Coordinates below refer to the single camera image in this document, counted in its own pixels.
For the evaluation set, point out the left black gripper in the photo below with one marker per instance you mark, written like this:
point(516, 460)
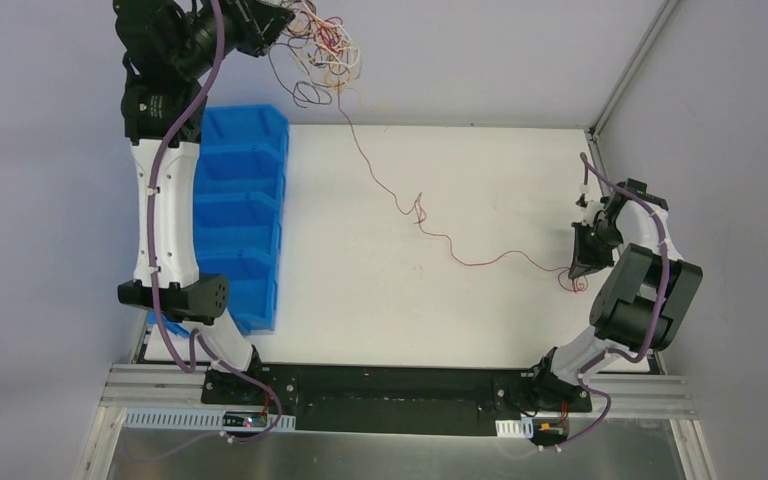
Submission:
point(251, 24)

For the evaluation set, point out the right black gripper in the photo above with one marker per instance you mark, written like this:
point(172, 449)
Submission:
point(591, 235)

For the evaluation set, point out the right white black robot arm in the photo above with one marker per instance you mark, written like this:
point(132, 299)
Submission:
point(642, 303)

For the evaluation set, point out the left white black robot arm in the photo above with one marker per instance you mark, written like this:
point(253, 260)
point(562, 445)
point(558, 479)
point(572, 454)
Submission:
point(172, 58)

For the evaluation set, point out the blue plastic bin row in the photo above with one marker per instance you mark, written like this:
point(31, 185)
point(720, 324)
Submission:
point(236, 197)

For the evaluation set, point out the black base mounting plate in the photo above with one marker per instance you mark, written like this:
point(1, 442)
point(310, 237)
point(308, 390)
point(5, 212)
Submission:
point(393, 400)

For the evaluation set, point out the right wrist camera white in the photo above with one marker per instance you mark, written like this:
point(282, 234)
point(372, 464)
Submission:
point(589, 199)

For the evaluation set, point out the right corner aluminium post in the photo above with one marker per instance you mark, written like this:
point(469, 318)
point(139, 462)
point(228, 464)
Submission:
point(652, 34)

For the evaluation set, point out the aluminium frame rail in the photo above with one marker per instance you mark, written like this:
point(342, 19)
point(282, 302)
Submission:
point(164, 386)

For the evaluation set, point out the white slotted cable duct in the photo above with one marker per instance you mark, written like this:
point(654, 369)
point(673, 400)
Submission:
point(244, 421)

